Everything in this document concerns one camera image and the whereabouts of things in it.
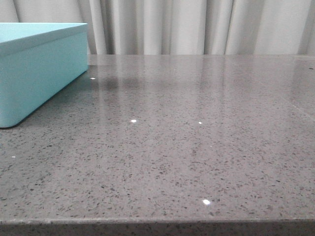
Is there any light blue storage box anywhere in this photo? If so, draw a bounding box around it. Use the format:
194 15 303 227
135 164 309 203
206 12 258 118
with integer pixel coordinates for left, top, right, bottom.
0 23 88 128

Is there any grey pleated curtain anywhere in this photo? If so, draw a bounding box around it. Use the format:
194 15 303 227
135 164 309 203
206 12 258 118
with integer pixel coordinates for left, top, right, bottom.
0 0 315 56

